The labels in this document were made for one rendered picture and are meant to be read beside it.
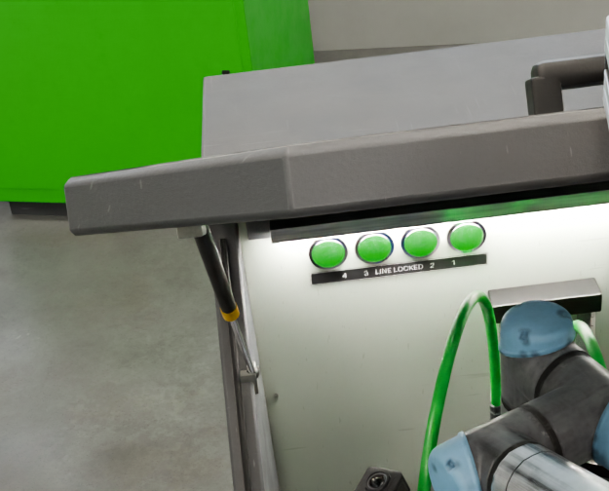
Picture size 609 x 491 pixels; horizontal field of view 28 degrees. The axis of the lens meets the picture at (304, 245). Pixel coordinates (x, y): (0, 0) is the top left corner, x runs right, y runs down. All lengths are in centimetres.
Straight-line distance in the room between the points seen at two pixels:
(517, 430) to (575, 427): 6
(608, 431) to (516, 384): 13
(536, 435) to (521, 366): 12
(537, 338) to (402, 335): 46
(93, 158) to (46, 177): 21
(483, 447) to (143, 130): 312
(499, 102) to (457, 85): 8
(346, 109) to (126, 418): 202
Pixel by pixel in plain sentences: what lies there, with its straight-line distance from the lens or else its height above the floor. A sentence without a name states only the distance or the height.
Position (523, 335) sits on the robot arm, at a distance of 125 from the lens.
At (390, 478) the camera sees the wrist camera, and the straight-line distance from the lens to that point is 126.
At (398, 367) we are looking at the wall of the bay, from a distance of 171.
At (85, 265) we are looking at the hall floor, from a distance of 423.
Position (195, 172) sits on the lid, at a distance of 67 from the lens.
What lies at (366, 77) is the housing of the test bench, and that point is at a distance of 174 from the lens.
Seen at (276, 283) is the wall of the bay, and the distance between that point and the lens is 161.
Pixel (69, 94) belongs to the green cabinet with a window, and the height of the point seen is 52.
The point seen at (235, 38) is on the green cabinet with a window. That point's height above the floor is 72.
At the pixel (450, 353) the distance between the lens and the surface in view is 133.
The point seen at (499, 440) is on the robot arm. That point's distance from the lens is 114.
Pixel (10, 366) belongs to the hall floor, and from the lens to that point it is 385.
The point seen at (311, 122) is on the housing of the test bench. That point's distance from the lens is 164.
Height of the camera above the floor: 226
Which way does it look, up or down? 33 degrees down
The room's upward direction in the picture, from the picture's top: 7 degrees counter-clockwise
